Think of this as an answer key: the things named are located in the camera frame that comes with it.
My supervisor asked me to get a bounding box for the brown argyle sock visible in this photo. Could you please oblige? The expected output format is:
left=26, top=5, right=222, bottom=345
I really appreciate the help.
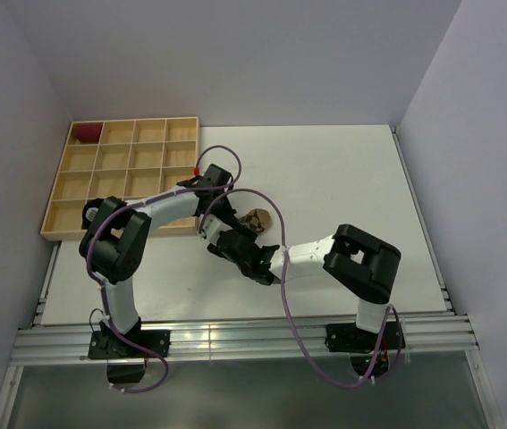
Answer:
left=239, top=208, right=272, bottom=234

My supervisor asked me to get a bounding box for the wooden compartment tray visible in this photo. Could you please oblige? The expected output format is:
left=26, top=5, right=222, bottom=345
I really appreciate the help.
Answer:
left=40, top=117, right=200, bottom=241

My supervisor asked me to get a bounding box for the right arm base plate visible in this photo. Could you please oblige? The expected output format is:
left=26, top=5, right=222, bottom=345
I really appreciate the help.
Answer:
left=325, top=321, right=406, bottom=354

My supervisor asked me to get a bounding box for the black sock with blue marks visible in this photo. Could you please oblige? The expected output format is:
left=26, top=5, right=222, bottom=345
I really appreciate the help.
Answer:
left=81, top=198, right=104, bottom=231

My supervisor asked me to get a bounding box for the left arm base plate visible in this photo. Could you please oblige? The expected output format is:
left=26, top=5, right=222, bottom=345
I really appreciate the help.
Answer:
left=88, top=329, right=171, bottom=387

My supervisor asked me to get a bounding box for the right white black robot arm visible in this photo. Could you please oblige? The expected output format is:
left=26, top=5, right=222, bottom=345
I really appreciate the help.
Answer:
left=200, top=218, right=401, bottom=349

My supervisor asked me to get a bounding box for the aluminium rail frame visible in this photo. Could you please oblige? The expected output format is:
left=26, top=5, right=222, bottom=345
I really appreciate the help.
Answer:
left=0, top=125, right=503, bottom=428

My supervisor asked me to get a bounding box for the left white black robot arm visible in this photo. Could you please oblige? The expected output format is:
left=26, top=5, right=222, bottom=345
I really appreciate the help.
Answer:
left=79, top=164, right=236, bottom=357

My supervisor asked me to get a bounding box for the red rolled sock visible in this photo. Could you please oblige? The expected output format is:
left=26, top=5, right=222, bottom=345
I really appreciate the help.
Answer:
left=73, top=122, right=103, bottom=144

